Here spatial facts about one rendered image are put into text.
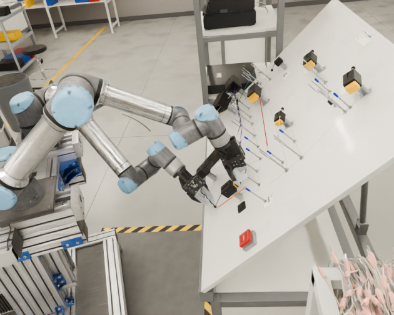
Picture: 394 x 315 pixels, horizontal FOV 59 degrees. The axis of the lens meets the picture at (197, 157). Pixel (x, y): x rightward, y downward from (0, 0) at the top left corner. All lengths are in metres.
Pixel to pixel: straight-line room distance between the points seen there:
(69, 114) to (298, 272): 1.07
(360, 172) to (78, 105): 0.84
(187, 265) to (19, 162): 1.62
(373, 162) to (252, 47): 3.55
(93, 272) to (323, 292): 1.90
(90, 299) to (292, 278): 1.28
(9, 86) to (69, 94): 3.48
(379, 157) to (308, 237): 0.70
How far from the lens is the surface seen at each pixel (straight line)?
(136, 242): 2.81
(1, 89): 4.58
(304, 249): 1.63
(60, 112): 1.12
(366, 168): 1.09
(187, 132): 1.22
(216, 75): 2.39
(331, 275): 0.76
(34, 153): 1.23
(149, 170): 1.49
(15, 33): 6.73
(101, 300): 2.32
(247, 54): 4.52
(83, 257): 2.57
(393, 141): 1.09
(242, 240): 1.26
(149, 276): 2.59
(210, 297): 1.44
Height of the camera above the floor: 2.05
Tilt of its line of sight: 35 degrees down
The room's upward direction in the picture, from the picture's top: 7 degrees counter-clockwise
